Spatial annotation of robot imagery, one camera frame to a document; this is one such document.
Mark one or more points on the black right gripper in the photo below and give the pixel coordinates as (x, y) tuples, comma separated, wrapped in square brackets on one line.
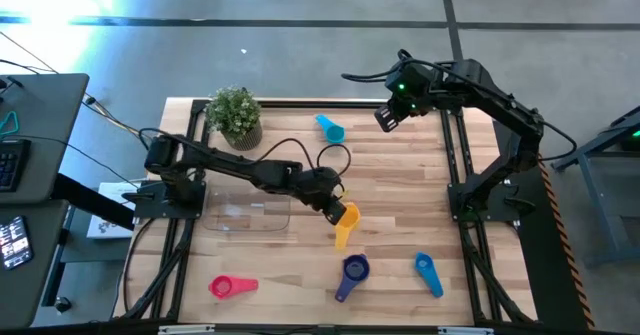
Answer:
[(415, 87)]

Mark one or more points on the white booklet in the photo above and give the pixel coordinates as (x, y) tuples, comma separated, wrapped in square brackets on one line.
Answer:
[(107, 215)]

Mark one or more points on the green potted plant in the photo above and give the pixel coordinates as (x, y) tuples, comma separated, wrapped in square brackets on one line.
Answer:
[(235, 112)]

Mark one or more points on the hazard striped floor tape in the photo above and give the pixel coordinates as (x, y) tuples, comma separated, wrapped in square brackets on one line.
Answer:
[(565, 245)]

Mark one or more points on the purple measuring cup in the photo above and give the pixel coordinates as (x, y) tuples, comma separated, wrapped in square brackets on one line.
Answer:
[(356, 270)]

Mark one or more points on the clear plastic basket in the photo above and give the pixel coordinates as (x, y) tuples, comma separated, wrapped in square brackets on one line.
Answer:
[(250, 210)]

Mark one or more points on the blue-grey metal cart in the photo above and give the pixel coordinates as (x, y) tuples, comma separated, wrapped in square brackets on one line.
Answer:
[(610, 190)]

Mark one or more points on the black smartphone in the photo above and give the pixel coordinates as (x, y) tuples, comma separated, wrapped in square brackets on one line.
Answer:
[(14, 242)]

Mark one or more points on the black keyboard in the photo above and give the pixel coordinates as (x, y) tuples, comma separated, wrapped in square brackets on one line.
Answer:
[(10, 165)]

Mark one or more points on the blue measuring cup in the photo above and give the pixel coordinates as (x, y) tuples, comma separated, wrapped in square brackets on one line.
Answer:
[(425, 264)]

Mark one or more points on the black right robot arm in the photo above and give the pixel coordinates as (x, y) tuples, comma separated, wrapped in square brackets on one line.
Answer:
[(500, 102)]

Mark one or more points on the teal measuring cup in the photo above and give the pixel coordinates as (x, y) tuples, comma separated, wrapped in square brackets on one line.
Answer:
[(334, 134)]

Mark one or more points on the teal triangular object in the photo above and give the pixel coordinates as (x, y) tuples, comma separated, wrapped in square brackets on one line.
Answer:
[(11, 117)]

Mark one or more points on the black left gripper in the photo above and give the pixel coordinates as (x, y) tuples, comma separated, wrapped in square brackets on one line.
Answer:
[(322, 185)]

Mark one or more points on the red measuring cup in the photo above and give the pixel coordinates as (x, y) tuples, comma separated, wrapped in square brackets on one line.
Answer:
[(235, 286)]

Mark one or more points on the grey desk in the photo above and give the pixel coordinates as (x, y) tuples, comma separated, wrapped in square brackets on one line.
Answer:
[(45, 135), (25, 290)]

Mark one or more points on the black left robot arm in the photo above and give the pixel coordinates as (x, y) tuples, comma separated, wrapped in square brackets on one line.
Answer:
[(225, 162)]

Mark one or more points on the yellow measuring cup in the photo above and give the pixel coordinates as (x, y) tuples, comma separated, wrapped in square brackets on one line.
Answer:
[(345, 230)]

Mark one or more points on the white table bracket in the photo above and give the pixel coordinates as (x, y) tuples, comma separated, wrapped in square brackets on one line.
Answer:
[(465, 331), (186, 329)]

